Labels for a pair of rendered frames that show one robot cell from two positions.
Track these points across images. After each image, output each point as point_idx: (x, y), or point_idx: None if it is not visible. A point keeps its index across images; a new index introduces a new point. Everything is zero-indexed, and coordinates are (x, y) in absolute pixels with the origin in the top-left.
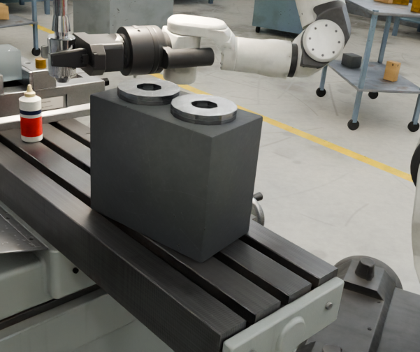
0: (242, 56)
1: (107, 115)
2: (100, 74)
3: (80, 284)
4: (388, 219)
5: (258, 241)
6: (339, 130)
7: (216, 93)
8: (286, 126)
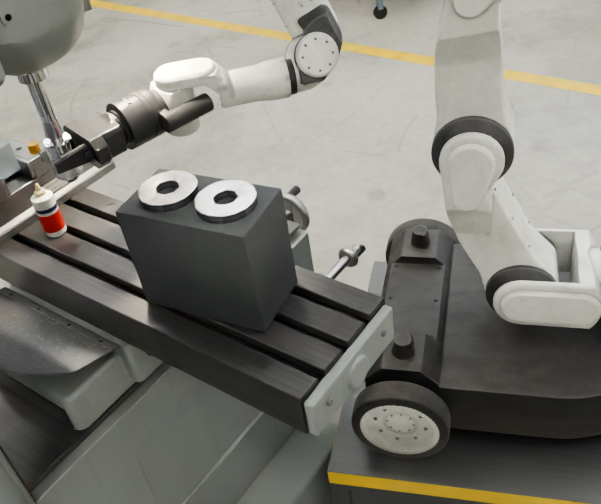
0: (240, 91)
1: (139, 227)
2: (108, 163)
3: (158, 361)
4: None
5: (308, 290)
6: (365, 23)
7: (208, 15)
8: None
